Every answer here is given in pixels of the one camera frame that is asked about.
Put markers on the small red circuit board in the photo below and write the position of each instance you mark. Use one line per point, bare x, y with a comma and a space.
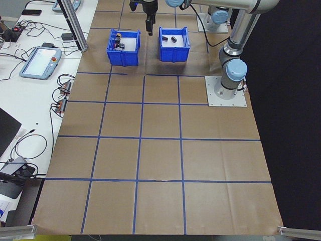
18, 28

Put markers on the dark grey device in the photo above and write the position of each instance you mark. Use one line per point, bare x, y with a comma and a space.
8, 189

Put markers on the black frame cover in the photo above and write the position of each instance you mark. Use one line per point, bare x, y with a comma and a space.
296, 125

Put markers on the grey usb hub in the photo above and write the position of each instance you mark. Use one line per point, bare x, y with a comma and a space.
12, 165

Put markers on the black laptop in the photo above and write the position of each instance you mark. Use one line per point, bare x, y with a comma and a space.
6, 130

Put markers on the white side table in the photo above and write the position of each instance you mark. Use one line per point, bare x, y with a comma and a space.
32, 100

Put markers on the white foam bin liner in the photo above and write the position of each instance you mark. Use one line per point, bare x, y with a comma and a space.
130, 44
181, 42

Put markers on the blue plastic storage bin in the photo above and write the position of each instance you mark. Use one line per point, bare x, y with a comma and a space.
124, 59
173, 54

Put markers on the black electronics box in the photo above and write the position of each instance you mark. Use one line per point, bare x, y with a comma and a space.
11, 35

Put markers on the aluminium frame post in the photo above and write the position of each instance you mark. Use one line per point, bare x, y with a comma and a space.
76, 30

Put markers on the small black adapter box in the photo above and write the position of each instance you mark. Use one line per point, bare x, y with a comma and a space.
67, 37
49, 45

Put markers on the yellow object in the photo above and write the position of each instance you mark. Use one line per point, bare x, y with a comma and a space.
52, 238

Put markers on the white printed box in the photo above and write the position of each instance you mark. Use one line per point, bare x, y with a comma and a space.
6, 208

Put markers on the black orange connector hub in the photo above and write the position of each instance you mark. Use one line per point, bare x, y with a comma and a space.
62, 105
66, 86

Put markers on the aluminium profile bar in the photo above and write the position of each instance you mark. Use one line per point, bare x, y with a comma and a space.
298, 232
17, 229

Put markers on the small black device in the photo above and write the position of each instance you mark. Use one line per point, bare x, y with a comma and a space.
25, 171

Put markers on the light blue teach pendant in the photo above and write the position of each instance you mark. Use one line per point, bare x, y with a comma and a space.
55, 6
37, 62

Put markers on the black smartphone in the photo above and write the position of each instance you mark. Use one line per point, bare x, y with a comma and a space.
31, 12

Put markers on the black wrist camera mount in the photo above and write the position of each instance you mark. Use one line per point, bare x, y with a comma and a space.
133, 5

